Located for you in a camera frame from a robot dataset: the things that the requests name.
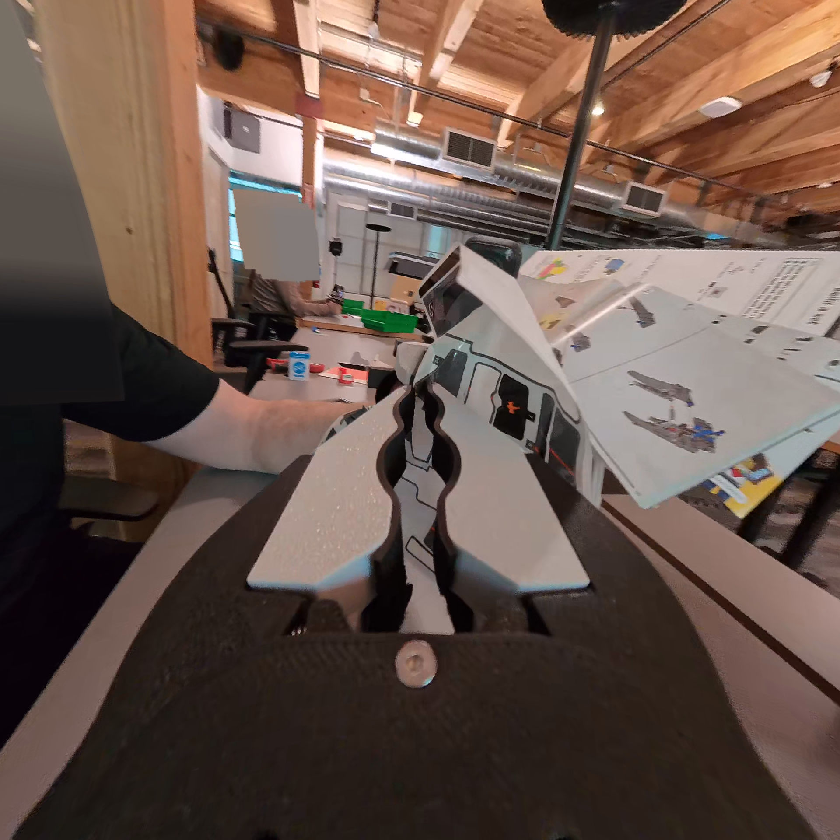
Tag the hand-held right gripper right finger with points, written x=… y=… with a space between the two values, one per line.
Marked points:
x=512 y=525

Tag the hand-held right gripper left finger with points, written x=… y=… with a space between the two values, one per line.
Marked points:
x=315 y=525

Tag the printed sticker sheet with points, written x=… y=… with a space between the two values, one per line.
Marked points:
x=499 y=328

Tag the person's left forearm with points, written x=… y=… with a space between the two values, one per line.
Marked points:
x=262 y=426

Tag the white vent grille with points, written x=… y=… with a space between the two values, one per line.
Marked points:
x=643 y=199
x=469 y=148

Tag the black floor lamp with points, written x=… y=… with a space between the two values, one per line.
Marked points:
x=378 y=228

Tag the green plastic bin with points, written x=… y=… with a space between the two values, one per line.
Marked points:
x=352 y=306
x=387 y=320

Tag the grey desk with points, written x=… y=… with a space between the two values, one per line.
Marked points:
x=275 y=387

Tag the black pole with round disc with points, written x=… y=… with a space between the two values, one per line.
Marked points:
x=583 y=131

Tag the red hand tool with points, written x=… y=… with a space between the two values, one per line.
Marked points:
x=321 y=371

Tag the small white blue box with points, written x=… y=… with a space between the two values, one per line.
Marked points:
x=298 y=365

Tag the black office chair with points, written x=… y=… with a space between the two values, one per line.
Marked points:
x=275 y=348

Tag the black chair armrest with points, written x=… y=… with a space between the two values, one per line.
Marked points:
x=111 y=502

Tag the open instruction booklet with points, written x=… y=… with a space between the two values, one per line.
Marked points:
x=689 y=367

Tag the white round ceiling device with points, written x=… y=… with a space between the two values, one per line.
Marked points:
x=720 y=106

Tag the person's torso in black shirt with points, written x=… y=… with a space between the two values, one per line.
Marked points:
x=39 y=558

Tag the black ceiling speaker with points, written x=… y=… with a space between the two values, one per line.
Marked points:
x=229 y=49

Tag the wooden pillar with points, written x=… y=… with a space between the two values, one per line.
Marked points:
x=164 y=164

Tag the silver air duct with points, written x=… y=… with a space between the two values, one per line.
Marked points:
x=525 y=172

